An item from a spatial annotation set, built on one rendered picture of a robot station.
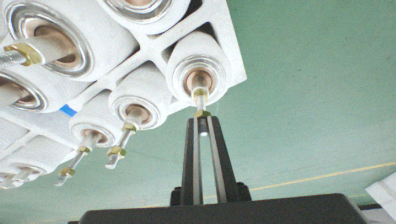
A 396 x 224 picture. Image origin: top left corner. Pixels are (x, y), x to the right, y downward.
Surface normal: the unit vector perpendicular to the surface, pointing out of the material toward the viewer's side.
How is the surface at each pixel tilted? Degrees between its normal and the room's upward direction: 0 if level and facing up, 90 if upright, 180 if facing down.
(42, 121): 90
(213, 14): 0
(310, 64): 0
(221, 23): 0
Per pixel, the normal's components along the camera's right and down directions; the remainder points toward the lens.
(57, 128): 0.88, -0.37
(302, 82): 0.04, 0.66
